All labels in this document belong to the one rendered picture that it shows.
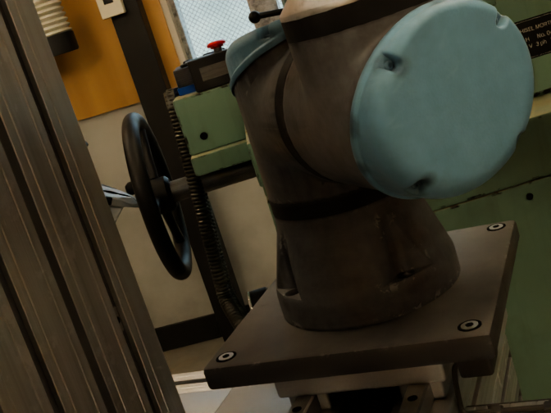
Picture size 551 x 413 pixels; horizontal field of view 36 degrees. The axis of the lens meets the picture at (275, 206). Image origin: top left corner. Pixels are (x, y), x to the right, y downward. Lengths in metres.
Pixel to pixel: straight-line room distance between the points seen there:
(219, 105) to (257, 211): 1.55
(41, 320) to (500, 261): 0.36
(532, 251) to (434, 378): 0.67
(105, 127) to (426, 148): 2.42
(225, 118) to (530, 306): 0.54
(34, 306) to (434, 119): 0.26
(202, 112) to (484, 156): 0.84
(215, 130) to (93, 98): 1.56
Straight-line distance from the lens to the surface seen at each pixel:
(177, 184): 1.40
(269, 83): 0.61
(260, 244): 2.86
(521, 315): 1.31
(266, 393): 0.80
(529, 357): 1.34
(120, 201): 1.52
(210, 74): 1.30
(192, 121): 1.31
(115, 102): 2.82
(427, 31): 0.47
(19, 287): 0.53
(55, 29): 2.69
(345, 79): 0.49
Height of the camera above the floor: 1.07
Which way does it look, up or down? 14 degrees down
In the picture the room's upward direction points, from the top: 18 degrees counter-clockwise
